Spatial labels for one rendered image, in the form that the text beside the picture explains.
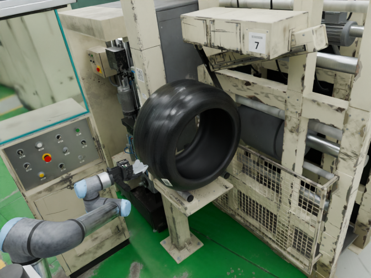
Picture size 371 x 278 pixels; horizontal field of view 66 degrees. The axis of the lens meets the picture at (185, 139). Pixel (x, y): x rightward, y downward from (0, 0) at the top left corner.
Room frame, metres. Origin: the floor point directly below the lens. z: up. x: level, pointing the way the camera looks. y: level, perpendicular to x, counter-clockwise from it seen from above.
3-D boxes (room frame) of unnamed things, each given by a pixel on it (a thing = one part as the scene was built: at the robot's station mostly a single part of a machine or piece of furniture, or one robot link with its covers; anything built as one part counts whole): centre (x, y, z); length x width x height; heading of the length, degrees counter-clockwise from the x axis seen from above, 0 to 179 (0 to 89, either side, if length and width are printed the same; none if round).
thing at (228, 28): (1.47, -0.32, 1.71); 0.61 x 0.25 x 0.15; 33
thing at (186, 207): (1.34, 0.11, 0.84); 0.36 x 0.09 x 0.06; 33
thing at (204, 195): (1.41, -0.01, 0.80); 0.37 x 0.36 x 0.02; 123
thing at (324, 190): (1.40, -0.41, 0.65); 0.90 x 0.02 x 0.70; 33
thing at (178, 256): (1.62, 0.15, 0.02); 0.27 x 0.27 x 0.04; 33
